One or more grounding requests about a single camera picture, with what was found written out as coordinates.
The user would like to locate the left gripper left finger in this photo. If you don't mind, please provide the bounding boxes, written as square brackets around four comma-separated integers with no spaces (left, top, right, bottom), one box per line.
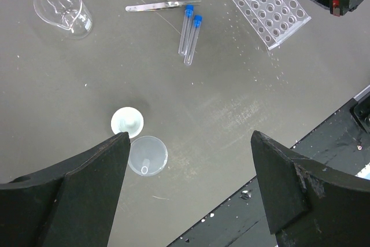
[1,132,131,246]

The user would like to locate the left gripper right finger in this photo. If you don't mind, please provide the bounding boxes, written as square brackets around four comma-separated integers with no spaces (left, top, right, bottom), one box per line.
[251,131,369,246]

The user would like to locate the clear test tube rack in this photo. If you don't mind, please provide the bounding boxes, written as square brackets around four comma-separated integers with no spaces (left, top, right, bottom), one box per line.
[232,0,311,50]

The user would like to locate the blue capped test tube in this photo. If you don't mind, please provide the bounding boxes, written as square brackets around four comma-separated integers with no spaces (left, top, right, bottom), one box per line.
[184,15,202,66]
[178,5,194,56]

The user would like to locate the white plastic funnel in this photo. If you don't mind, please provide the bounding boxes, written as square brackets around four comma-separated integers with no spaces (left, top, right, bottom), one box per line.
[110,107,144,139]

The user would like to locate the glass beaker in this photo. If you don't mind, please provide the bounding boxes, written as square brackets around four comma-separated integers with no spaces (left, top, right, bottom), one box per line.
[33,0,93,39]

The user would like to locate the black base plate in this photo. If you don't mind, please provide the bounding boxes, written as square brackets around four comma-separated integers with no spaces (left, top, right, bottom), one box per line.
[172,88,369,246]

